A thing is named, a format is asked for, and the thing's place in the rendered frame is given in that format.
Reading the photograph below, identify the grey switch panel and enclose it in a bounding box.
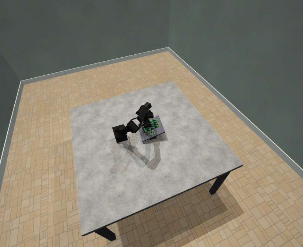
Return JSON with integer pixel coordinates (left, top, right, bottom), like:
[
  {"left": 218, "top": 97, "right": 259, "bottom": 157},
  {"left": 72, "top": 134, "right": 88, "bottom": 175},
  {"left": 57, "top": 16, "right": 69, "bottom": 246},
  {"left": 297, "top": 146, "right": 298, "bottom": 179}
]
[{"left": 139, "top": 115, "right": 165, "bottom": 142}]

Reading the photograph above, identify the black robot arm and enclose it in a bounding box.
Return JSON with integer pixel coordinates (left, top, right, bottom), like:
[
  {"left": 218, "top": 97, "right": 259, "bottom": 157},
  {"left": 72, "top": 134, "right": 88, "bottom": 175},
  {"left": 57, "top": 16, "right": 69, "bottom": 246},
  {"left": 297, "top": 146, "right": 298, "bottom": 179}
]
[{"left": 115, "top": 102, "right": 154, "bottom": 138}]

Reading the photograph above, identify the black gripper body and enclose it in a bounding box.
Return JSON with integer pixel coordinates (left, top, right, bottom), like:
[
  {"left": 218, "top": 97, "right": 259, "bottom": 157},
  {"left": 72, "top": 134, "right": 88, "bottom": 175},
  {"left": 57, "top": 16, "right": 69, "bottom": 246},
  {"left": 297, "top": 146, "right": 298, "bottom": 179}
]
[{"left": 143, "top": 116, "right": 151, "bottom": 129}]

